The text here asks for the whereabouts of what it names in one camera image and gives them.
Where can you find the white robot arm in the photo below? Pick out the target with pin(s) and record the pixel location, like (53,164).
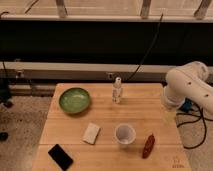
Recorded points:
(188,81)

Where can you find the clear plastic bottle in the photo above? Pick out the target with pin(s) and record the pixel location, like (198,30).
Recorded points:
(117,90)

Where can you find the green ceramic bowl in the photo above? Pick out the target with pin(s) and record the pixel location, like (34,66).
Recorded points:
(74,100)

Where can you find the white sponge block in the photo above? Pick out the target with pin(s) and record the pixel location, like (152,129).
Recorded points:
(91,133)

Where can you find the reddish brown oblong object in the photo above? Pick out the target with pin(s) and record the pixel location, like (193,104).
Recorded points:
(148,146)

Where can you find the blue box on floor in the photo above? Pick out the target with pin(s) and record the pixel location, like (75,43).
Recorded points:
(186,106)

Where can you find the black smartphone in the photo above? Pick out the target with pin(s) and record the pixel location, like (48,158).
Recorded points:
(63,160)

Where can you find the black chair base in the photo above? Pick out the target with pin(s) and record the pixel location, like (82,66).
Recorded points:
(5,96)

